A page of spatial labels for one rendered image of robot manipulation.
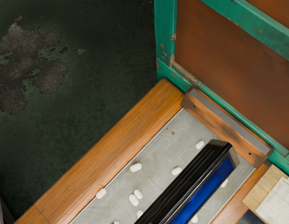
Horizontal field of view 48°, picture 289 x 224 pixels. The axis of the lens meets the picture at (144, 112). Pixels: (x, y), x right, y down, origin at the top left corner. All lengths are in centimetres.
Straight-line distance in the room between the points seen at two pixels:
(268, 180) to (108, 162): 48
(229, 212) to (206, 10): 57
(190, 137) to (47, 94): 119
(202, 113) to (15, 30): 166
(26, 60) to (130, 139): 132
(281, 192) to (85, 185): 58
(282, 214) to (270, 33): 56
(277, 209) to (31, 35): 183
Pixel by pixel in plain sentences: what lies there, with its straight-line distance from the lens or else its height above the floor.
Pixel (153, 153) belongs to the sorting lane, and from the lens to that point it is 105.
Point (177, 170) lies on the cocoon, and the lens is 102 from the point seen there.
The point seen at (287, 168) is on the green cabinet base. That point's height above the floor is 80.
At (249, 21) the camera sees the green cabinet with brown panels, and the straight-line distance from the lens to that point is 66.
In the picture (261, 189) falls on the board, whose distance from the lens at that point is 103.
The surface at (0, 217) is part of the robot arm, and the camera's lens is 83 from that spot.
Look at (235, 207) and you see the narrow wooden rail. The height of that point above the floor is 76.
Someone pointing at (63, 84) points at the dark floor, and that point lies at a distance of 206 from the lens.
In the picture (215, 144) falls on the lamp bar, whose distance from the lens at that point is 71.
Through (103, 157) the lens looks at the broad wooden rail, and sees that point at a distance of 104.
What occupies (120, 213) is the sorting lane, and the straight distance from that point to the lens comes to 103.
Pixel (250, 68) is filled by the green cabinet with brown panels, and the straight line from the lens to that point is 78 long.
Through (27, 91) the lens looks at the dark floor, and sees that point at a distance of 212.
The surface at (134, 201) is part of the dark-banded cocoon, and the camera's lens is 101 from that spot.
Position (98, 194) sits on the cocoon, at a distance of 102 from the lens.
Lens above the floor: 176
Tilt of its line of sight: 68 degrees down
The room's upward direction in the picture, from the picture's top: 9 degrees counter-clockwise
